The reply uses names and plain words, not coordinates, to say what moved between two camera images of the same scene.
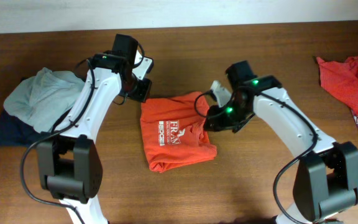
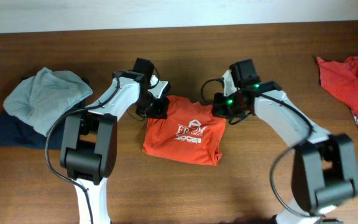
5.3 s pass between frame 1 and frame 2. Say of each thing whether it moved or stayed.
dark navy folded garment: stayed
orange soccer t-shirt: moved
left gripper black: moved
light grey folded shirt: stayed
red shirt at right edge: stayed
